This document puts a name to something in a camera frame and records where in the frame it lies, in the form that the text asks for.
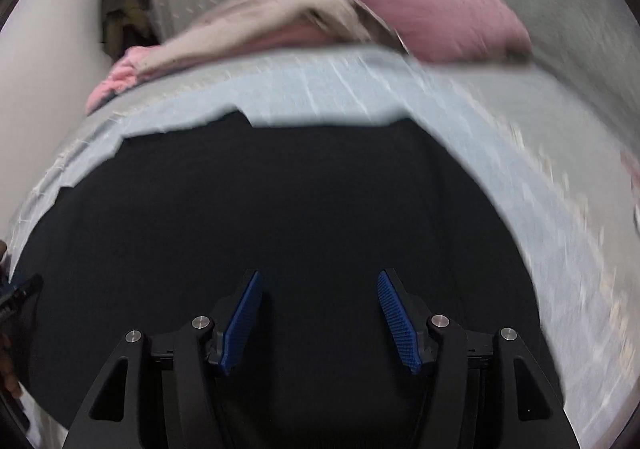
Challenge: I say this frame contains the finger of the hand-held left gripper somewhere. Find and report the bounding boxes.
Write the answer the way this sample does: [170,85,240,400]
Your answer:
[0,275,44,330]

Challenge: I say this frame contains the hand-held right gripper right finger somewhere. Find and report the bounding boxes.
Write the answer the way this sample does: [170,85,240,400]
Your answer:
[376,269,581,449]

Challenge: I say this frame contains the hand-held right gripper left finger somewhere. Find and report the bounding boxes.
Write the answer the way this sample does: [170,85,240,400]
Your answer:
[62,270,266,449]

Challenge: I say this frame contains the black coat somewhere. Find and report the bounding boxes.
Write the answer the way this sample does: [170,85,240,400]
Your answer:
[7,110,563,449]

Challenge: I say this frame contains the hanging dark clothes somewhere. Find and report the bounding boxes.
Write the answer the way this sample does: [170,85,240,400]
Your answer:
[101,0,162,64]

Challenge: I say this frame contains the pink quilt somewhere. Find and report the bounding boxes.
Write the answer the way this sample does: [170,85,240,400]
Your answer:
[85,24,341,116]

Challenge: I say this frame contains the light blue checked blanket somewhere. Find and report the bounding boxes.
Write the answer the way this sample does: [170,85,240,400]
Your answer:
[10,46,640,440]

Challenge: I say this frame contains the grey bed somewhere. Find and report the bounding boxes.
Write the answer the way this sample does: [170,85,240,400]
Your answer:
[7,43,640,449]

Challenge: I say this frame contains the beige quilt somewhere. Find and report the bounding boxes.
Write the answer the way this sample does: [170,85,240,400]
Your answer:
[135,0,403,80]

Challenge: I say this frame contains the pink pillow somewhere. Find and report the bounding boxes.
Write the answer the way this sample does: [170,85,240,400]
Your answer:
[340,0,534,63]

